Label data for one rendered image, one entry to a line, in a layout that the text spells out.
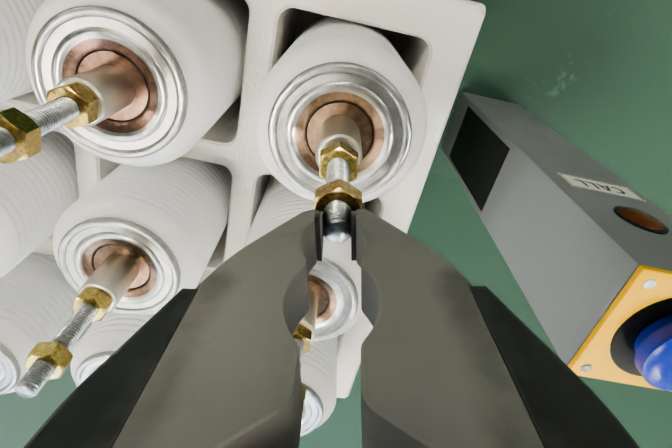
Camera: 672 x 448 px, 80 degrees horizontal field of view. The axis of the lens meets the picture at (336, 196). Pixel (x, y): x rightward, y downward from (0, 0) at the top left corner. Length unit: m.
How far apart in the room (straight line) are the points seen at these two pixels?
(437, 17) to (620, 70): 0.31
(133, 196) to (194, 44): 0.11
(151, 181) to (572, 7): 0.43
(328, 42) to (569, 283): 0.18
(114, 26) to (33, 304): 0.25
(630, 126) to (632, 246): 0.36
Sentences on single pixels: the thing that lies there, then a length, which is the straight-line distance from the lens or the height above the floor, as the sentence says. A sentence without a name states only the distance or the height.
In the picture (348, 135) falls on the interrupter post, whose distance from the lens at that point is 0.19.
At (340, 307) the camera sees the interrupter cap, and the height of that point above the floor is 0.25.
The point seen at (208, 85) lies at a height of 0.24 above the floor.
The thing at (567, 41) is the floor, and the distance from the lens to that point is 0.52.
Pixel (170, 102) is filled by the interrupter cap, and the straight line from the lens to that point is 0.23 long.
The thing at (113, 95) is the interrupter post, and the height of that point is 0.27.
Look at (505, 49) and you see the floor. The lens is 0.49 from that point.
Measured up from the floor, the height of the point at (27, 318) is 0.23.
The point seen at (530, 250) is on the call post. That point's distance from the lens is 0.29.
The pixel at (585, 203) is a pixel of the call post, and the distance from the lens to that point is 0.27.
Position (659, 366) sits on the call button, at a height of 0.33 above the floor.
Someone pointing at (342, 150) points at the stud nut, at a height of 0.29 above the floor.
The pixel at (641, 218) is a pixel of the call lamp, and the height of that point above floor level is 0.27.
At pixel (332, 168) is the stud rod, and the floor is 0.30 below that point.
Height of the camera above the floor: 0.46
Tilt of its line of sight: 62 degrees down
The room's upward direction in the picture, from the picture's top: 177 degrees counter-clockwise
